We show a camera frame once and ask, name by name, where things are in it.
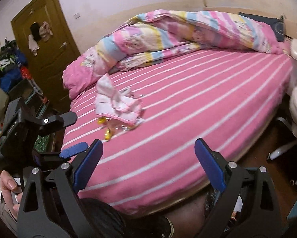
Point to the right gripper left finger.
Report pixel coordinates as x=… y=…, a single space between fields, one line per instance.
x=50 y=206

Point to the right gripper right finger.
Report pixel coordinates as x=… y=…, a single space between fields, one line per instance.
x=247 y=205

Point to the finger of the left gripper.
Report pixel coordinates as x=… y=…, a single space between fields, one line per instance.
x=73 y=150

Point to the clear yellow plastic wrapper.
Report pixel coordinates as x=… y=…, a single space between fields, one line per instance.
x=114 y=127

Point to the white pink-edged cloth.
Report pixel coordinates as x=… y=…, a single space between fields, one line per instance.
x=111 y=103

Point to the black round trash bin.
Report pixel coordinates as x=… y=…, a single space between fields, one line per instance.
x=212 y=197

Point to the person's left hand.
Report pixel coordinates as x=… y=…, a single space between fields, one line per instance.
x=8 y=188

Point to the clothes pile on rack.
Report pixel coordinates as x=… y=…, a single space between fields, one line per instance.
x=11 y=61

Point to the pink striped bed mattress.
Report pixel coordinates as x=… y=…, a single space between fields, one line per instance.
x=227 y=98

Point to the brown wooden door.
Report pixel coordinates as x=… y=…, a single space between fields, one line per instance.
x=42 y=34

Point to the colourful cartoon quilt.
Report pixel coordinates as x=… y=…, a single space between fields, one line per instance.
x=159 y=35

